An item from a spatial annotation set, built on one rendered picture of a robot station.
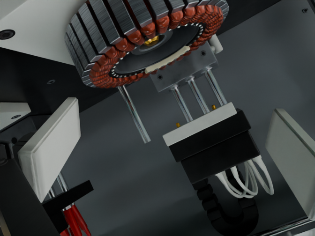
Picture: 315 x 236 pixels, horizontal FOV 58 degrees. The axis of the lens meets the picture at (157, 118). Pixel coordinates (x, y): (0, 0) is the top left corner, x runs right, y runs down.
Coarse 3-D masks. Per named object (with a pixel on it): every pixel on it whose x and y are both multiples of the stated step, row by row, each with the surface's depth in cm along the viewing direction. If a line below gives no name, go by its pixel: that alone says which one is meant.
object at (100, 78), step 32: (96, 0) 15; (128, 0) 15; (160, 0) 15; (192, 0) 15; (224, 0) 17; (96, 32) 16; (128, 32) 15; (160, 32) 16; (192, 32) 21; (96, 64) 17; (128, 64) 22; (160, 64) 23
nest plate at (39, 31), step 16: (0, 0) 14; (16, 0) 14; (32, 0) 14; (48, 0) 15; (64, 0) 16; (80, 0) 16; (0, 16) 15; (16, 16) 15; (32, 16) 16; (48, 16) 16; (64, 16) 17; (0, 32) 16; (16, 32) 16; (32, 32) 17; (48, 32) 18; (64, 32) 19; (16, 48) 18; (32, 48) 19; (48, 48) 20; (64, 48) 21
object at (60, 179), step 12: (60, 180) 39; (48, 192) 39; (72, 192) 38; (84, 192) 41; (48, 204) 33; (60, 204) 35; (72, 204) 39; (60, 216) 35; (0, 228) 30; (60, 228) 34
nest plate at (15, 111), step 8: (0, 104) 28; (8, 104) 29; (16, 104) 30; (24, 104) 31; (0, 112) 28; (8, 112) 29; (16, 112) 30; (24, 112) 31; (0, 120) 30; (8, 120) 31; (0, 128) 32
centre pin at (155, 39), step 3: (156, 36) 20; (150, 39) 20; (153, 39) 20; (156, 39) 20; (147, 42) 20; (150, 42) 20; (153, 42) 20; (156, 42) 20; (147, 45) 20; (150, 45) 21
